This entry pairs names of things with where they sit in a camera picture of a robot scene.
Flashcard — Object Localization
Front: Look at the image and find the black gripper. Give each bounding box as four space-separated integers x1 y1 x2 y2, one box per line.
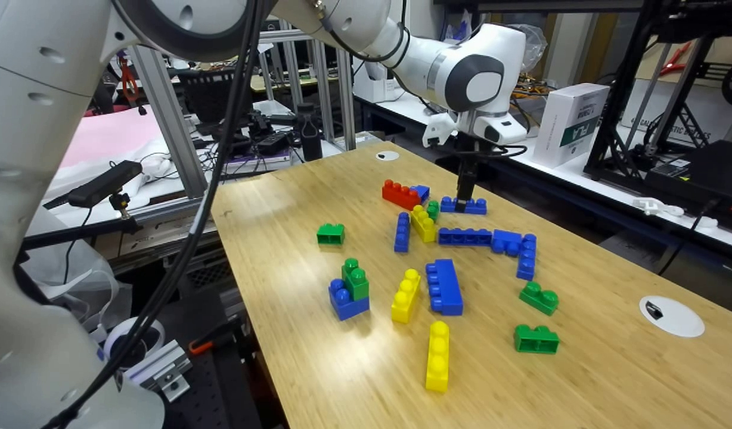
457 134 480 201

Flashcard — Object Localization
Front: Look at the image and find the blue four-stud block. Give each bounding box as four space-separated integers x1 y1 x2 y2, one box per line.
440 196 488 215

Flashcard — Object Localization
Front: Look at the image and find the green block on blue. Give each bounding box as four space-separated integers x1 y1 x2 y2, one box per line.
341 258 369 301

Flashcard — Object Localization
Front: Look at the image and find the small blue block behind red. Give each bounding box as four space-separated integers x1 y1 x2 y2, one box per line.
412 186 430 202

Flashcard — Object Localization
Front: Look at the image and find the small green block behind yellow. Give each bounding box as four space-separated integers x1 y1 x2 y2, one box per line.
428 201 441 222

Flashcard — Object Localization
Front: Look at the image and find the white table grommet far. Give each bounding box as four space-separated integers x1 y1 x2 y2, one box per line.
376 149 399 162

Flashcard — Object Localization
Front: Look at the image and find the white table grommet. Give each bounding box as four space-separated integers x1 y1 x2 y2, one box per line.
376 149 399 162
640 295 707 339

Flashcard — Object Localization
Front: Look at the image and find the yellow block near centre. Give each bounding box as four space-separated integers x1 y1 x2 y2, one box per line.
410 205 437 244

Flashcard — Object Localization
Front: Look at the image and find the red long block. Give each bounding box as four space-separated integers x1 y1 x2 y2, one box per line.
381 179 420 209

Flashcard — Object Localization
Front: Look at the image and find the blue long flat block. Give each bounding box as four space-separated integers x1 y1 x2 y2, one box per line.
440 228 492 246

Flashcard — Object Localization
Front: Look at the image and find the blue L-shaped block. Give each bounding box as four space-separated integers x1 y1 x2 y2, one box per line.
492 228 536 282

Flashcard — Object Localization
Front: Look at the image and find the blue upright narrow block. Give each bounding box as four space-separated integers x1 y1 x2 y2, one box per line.
393 213 410 253

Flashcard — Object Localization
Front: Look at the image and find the white cardboard box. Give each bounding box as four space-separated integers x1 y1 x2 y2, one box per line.
534 84 609 167

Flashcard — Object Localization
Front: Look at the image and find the blue wide centre block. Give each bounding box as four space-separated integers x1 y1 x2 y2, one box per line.
428 259 466 315

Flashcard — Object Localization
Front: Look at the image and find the yellow middle long block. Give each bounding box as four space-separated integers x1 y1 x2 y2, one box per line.
392 269 423 323

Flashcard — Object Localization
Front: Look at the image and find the yellow long block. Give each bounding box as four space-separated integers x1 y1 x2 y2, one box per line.
392 269 423 323
425 321 450 394

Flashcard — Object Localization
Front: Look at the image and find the green block left alone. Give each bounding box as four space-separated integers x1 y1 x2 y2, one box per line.
318 223 347 246

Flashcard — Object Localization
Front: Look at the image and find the green block right upper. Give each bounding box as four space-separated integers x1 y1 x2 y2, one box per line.
519 282 561 315

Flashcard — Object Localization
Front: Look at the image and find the blue base block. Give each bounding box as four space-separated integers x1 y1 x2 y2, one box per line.
329 279 369 321

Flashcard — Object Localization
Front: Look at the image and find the green block right lower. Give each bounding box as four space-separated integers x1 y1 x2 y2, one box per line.
515 323 561 354

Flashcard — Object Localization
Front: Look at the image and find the yellow front long block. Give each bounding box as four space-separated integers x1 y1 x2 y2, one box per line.
425 321 450 394

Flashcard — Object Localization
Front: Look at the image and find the white table grommet near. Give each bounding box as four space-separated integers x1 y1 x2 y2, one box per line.
640 295 707 339

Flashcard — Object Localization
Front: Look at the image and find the black mesh basket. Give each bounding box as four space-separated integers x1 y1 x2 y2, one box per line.
180 70 237 124

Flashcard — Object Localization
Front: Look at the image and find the pink cloth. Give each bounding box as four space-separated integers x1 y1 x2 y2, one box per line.
63 109 167 170

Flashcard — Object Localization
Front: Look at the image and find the black 3D printer frame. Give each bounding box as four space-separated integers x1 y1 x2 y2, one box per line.
585 0 732 218

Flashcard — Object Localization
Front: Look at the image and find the aluminium frame post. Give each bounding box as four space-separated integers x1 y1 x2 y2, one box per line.
130 46 208 201

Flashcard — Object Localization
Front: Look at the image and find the black camera on stand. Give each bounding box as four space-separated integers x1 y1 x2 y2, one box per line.
45 160 143 213

